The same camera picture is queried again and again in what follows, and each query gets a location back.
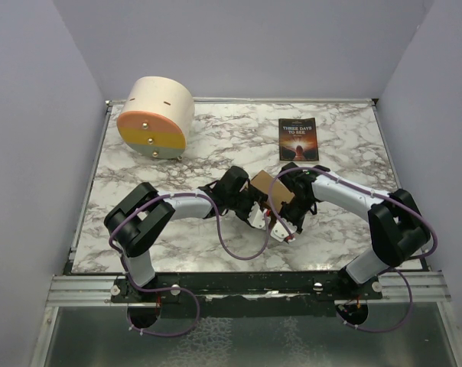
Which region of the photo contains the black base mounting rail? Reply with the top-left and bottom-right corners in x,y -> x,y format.
109,271 -> 382,318

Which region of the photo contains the aluminium frame rail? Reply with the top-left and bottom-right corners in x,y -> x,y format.
47,275 -> 116,307

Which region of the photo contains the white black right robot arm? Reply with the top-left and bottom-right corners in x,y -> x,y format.
271,162 -> 437,299

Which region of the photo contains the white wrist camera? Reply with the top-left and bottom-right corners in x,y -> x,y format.
247,202 -> 269,230
270,220 -> 297,243

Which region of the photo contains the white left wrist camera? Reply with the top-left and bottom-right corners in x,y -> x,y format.
247,202 -> 269,230

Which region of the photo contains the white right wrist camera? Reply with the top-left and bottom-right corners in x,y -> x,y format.
270,220 -> 297,243

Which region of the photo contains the brown cardboard box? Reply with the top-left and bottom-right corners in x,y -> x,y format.
251,170 -> 294,213

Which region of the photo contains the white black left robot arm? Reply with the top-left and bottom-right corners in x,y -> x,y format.
103,166 -> 268,302

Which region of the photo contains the cream cylindrical container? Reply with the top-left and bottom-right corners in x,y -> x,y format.
116,76 -> 195,159

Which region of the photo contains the dark book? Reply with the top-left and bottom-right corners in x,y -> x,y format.
278,118 -> 319,162

